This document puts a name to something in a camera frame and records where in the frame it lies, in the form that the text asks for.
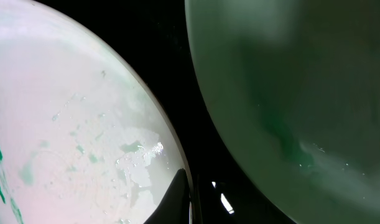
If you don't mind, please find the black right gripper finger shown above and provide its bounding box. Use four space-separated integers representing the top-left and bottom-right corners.
144 169 190 224

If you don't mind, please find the white plate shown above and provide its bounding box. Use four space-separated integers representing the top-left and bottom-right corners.
0 1 188 223

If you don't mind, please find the mint green plate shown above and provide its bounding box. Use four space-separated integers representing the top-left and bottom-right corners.
185 0 380 223

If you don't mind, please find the round black tray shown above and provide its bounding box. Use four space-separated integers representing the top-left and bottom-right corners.
42 0 290 223

